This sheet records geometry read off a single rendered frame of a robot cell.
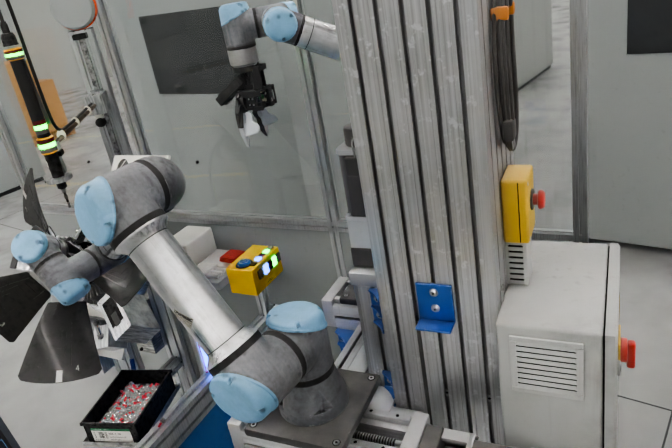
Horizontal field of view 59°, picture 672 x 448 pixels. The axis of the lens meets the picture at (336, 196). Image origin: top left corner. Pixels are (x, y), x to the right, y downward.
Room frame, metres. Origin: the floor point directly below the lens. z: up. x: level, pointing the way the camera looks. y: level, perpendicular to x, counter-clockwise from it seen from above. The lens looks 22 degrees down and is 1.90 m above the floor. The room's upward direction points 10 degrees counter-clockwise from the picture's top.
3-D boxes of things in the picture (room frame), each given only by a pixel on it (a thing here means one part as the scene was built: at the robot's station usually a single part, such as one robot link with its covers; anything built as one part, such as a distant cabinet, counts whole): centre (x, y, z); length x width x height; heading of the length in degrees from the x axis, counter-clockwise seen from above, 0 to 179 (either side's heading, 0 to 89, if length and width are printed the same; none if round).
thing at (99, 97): (2.24, 0.81, 1.54); 0.10 x 0.07 x 0.08; 5
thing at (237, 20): (1.57, 0.17, 1.78); 0.09 x 0.08 x 0.11; 95
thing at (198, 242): (2.21, 0.63, 0.91); 0.17 x 0.16 x 0.11; 150
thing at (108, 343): (1.63, 0.78, 0.91); 0.12 x 0.08 x 0.12; 150
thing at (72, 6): (2.33, 0.82, 1.88); 0.17 x 0.15 x 0.16; 60
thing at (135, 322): (1.61, 0.69, 0.98); 0.20 x 0.16 x 0.20; 150
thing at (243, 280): (1.69, 0.29, 1.02); 0.16 x 0.10 x 0.11; 150
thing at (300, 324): (1.02, 0.13, 1.20); 0.13 x 0.12 x 0.14; 143
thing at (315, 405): (1.02, 0.12, 1.09); 0.15 x 0.15 x 0.10
